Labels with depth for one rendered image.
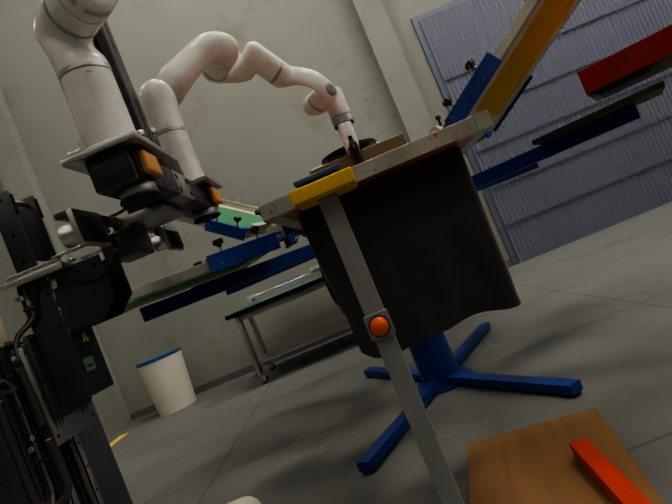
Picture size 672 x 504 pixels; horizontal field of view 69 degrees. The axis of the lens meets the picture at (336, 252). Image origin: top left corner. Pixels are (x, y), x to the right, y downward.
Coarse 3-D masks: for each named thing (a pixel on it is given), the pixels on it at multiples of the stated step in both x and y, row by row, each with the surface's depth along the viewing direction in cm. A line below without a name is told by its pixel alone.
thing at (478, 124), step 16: (448, 128) 114; (464, 128) 114; (480, 128) 114; (416, 144) 115; (432, 144) 115; (448, 144) 116; (368, 160) 116; (384, 160) 116; (400, 160) 115; (368, 176) 116; (272, 208) 118; (288, 208) 117; (288, 224) 145
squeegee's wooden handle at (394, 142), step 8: (400, 136) 172; (376, 144) 173; (384, 144) 173; (392, 144) 173; (400, 144) 172; (360, 152) 173; (368, 152) 173; (376, 152) 173; (384, 152) 173; (336, 160) 174; (344, 160) 174; (352, 160) 174; (320, 168) 175; (344, 168) 174
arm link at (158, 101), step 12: (144, 84) 132; (156, 84) 132; (144, 96) 131; (156, 96) 132; (168, 96) 134; (144, 108) 132; (156, 108) 132; (168, 108) 133; (156, 120) 132; (168, 120) 132; (180, 120) 135
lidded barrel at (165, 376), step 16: (176, 352) 521; (144, 368) 507; (160, 368) 506; (176, 368) 515; (160, 384) 506; (176, 384) 511; (160, 400) 508; (176, 400) 509; (192, 400) 521; (160, 416) 517
